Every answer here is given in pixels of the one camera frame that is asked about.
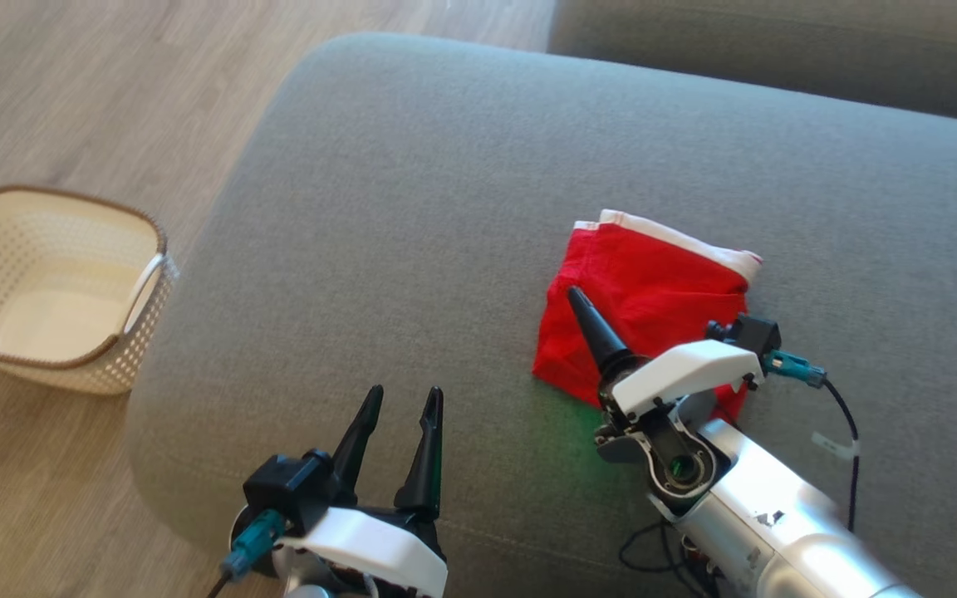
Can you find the black cables under right arm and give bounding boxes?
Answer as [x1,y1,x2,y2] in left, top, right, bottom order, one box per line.
[618,519,724,598]

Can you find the left camera cable teal plug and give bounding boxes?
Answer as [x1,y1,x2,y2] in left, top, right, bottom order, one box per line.
[206,508,288,598]

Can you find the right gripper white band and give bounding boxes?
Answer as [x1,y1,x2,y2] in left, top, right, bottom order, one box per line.
[567,286,764,503]

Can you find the red and white t-shirt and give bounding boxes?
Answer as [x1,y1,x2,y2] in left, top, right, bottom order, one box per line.
[531,209,764,424]

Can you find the cream perforated laundry basket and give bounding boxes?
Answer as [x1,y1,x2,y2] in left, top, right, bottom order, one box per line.
[0,184,180,395]

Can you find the smaller grey sofa seat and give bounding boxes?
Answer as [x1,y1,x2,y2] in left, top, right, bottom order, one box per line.
[547,0,957,127]

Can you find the grey sofa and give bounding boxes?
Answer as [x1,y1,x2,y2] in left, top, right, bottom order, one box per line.
[125,32,957,598]

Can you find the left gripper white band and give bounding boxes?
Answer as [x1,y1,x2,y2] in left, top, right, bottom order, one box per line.
[275,384,449,598]

